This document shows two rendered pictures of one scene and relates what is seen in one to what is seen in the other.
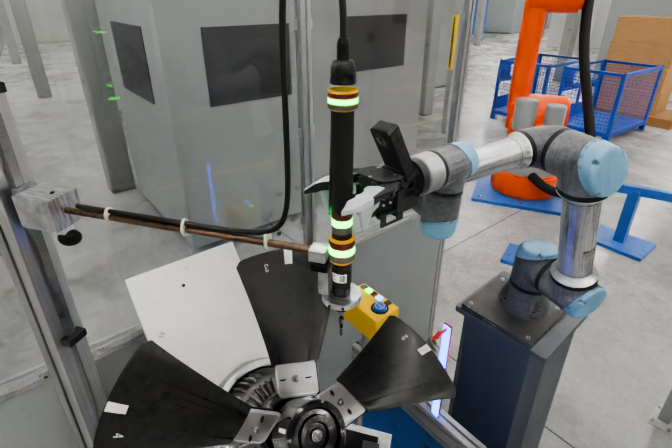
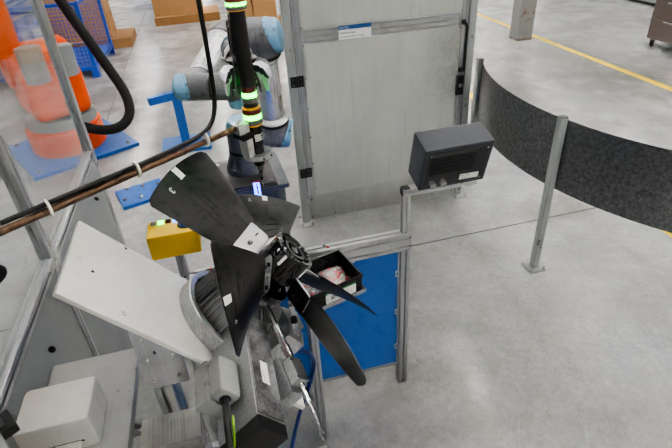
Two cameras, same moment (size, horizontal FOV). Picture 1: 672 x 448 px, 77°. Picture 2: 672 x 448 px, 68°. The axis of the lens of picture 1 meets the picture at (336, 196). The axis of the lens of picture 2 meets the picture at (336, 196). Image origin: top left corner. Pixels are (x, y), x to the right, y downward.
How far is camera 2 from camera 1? 89 cm
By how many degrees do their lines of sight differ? 56
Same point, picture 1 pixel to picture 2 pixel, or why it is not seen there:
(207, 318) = (131, 283)
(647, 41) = not seen: outside the picture
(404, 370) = (272, 210)
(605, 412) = not seen: hidden behind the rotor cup
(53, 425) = not seen: outside the picture
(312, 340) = (241, 211)
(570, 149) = (254, 27)
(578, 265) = (279, 108)
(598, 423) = not seen: hidden behind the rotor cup
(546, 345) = (280, 177)
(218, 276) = (102, 251)
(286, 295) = (201, 198)
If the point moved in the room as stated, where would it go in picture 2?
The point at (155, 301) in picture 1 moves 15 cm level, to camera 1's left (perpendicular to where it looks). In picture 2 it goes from (92, 294) to (28, 347)
